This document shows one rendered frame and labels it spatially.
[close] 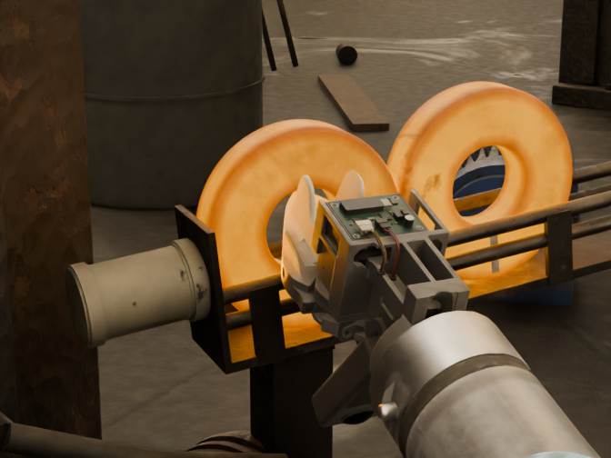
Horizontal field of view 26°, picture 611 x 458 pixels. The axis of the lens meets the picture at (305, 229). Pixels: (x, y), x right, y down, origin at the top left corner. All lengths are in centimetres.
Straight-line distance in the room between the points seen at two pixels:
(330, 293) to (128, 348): 177
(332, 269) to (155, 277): 14
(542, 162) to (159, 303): 32
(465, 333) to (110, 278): 27
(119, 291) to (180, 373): 157
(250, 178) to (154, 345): 169
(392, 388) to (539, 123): 33
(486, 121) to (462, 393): 32
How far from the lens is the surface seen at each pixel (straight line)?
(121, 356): 257
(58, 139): 110
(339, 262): 83
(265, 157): 93
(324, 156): 95
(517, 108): 102
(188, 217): 95
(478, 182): 263
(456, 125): 100
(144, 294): 92
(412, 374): 76
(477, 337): 77
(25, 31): 106
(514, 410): 73
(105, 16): 339
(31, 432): 90
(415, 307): 79
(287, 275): 89
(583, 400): 242
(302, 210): 92
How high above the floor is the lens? 99
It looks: 17 degrees down
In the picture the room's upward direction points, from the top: straight up
